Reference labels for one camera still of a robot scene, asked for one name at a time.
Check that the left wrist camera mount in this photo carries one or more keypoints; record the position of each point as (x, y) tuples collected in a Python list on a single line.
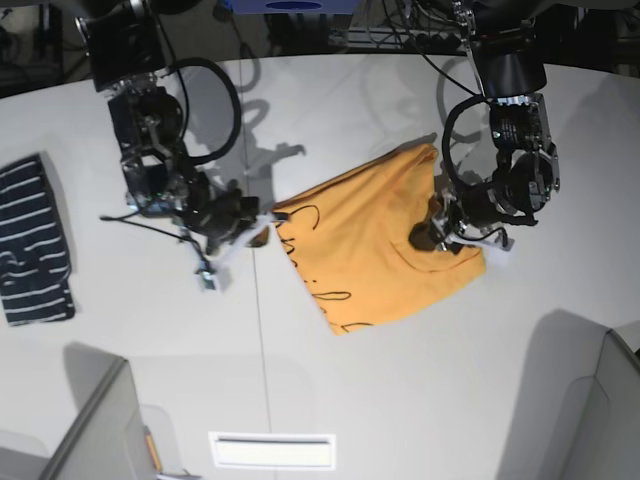
[(490, 247)]

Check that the yellow T-shirt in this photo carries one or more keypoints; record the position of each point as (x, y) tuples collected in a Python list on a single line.
[(348, 239)]

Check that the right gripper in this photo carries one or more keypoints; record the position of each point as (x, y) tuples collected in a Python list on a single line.
[(193, 203)]

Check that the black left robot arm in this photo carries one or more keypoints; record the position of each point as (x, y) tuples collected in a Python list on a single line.
[(500, 43)]

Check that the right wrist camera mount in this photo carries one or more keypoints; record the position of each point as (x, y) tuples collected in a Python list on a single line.
[(212, 269)]

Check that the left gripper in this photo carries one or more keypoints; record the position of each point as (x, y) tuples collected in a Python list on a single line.
[(472, 213)]

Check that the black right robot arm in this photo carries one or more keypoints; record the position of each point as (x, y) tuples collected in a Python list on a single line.
[(128, 47)]

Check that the navy white striped cloth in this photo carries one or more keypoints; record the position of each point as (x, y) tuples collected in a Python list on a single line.
[(35, 257)]

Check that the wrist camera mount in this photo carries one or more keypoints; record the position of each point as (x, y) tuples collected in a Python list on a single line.
[(212, 269), (490, 247)]

